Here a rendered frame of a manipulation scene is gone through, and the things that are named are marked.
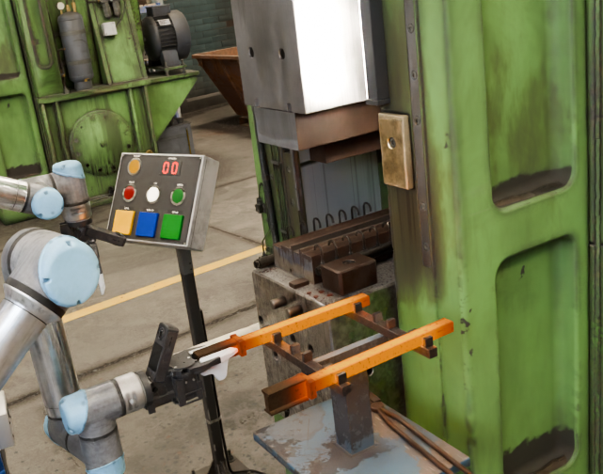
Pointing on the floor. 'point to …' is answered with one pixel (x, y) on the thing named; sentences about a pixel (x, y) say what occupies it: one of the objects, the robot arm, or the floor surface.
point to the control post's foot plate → (222, 466)
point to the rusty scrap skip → (226, 77)
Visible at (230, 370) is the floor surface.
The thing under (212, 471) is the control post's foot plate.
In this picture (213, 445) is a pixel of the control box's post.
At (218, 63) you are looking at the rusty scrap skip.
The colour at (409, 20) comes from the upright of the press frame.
